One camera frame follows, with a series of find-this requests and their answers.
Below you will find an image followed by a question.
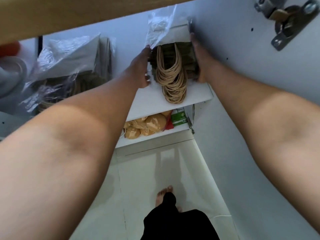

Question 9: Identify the person's left hand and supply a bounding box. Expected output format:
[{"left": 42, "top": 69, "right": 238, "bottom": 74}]
[{"left": 127, "top": 45, "right": 152, "bottom": 89}]

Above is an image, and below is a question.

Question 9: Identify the person's right hand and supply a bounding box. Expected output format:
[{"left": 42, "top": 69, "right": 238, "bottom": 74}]
[{"left": 189, "top": 32, "right": 214, "bottom": 84}]

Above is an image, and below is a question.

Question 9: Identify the stack of brown paper bags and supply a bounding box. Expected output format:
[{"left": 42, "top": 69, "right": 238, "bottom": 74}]
[{"left": 147, "top": 42, "right": 201, "bottom": 105}]

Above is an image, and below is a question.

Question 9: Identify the person's right forearm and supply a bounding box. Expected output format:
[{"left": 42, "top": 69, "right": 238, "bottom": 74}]
[{"left": 205, "top": 63, "right": 320, "bottom": 234}]

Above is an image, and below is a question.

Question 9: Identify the person's left forearm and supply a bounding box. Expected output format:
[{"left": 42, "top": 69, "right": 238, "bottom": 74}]
[{"left": 0, "top": 69, "right": 140, "bottom": 240}]

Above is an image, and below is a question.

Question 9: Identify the white shelf board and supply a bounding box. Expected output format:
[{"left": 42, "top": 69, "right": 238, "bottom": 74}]
[
  {"left": 125, "top": 79, "right": 213, "bottom": 122},
  {"left": 114, "top": 122, "right": 196, "bottom": 149}
]

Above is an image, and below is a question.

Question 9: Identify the green and white box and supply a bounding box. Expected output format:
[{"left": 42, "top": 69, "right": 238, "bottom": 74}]
[{"left": 171, "top": 108, "right": 188, "bottom": 127}]

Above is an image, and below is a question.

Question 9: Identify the pile of tan filled bags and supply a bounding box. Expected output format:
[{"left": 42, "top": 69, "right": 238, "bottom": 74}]
[{"left": 123, "top": 113, "right": 167, "bottom": 140}]

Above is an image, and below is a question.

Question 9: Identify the white cabinet door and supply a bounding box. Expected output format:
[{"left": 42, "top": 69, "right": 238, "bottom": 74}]
[{"left": 186, "top": 0, "right": 320, "bottom": 240}]

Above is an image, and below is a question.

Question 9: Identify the clear plastic wrapper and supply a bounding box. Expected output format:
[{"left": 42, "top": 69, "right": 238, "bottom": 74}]
[{"left": 146, "top": 4, "right": 193, "bottom": 49}]

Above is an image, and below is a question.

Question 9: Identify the white lower shelf board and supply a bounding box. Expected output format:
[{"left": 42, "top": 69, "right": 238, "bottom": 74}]
[{"left": 114, "top": 122, "right": 196, "bottom": 149}]

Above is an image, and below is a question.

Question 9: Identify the plastic-wrapped bundle of paper bags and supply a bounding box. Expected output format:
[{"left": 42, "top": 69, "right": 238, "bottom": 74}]
[{"left": 19, "top": 33, "right": 116, "bottom": 113}]

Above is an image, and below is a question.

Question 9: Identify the wooden counter edge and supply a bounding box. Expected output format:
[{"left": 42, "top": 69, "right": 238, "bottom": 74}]
[{"left": 0, "top": 0, "right": 207, "bottom": 46}]

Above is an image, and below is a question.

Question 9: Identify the metal cabinet hinge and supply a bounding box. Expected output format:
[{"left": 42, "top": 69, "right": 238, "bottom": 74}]
[{"left": 253, "top": 0, "right": 320, "bottom": 52}]

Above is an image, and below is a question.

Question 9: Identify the person's bare foot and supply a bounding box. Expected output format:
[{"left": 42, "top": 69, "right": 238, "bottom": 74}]
[{"left": 155, "top": 185, "right": 180, "bottom": 213}]

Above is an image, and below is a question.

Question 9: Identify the white tape roll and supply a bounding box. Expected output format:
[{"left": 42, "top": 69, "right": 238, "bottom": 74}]
[{"left": 0, "top": 56, "right": 28, "bottom": 99}]

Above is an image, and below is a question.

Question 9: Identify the orange object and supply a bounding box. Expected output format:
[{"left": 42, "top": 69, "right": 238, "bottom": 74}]
[{"left": 0, "top": 42, "right": 20, "bottom": 58}]

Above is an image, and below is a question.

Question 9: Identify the person's black trouser leg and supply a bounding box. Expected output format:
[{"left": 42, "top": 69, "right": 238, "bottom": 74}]
[{"left": 140, "top": 192, "right": 221, "bottom": 240}]

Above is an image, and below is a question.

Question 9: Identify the metal wire hook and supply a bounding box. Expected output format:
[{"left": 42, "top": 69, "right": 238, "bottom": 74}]
[{"left": 185, "top": 104, "right": 196, "bottom": 135}]

